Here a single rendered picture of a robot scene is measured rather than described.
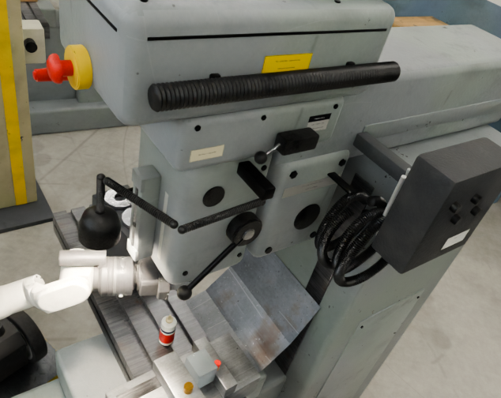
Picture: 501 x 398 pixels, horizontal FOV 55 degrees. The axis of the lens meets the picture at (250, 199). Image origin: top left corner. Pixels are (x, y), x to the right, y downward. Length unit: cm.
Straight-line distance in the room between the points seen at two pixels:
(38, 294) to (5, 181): 195
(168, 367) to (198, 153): 63
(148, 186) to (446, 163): 50
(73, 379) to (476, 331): 244
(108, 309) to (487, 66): 115
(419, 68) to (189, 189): 53
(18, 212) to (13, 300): 197
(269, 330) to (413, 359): 154
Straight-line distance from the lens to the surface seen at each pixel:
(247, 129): 77
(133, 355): 136
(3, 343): 181
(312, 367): 151
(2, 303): 116
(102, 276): 109
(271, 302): 145
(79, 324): 256
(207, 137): 73
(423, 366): 289
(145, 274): 111
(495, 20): 527
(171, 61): 62
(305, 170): 93
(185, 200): 83
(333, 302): 132
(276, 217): 97
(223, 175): 83
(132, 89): 62
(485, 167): 85
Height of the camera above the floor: 208
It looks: 38 degrees down
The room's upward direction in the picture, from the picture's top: 15 degrees clockwise
